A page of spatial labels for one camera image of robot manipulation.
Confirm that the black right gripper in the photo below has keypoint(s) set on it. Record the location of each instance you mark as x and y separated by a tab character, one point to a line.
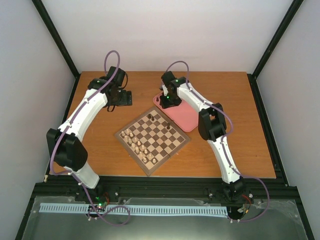
165	105

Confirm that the light blue cable duct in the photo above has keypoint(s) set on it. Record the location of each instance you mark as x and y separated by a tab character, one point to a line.
136	210

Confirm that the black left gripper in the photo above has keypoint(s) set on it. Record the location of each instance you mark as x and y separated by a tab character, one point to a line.
126	99

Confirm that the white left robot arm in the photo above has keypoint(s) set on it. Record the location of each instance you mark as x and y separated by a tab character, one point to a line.
65	143

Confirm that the pink tray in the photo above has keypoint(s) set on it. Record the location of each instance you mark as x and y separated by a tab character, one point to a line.
184	116

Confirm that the black aluminium frame rail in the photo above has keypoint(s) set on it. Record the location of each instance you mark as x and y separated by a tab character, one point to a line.
210	190

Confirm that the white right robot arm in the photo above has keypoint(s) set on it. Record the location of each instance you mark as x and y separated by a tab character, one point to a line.
212	128

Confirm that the wooden chessboard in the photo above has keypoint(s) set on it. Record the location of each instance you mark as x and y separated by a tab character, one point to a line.
153	139

